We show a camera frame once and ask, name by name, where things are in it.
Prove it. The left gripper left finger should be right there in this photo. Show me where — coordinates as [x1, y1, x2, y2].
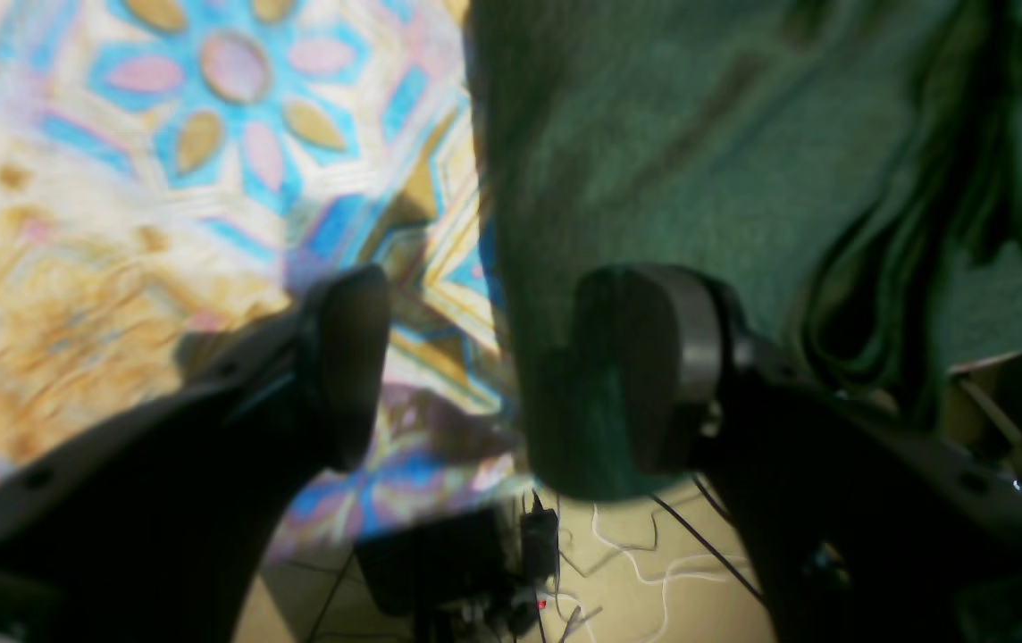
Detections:
[0, 264, 391, 642]

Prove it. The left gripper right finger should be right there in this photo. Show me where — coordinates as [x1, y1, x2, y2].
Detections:
[572, 264, 1022, 642]

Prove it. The dark green long-sleeve shirt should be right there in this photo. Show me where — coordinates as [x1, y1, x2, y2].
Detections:
[469, 1, 1022, 502]

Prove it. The black power adapter on floor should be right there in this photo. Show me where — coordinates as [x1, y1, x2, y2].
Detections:
[353, 507, 559, 625]

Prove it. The colourful patterned tablecloth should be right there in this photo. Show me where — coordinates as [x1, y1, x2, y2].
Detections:
[0, 1, 529, 556]

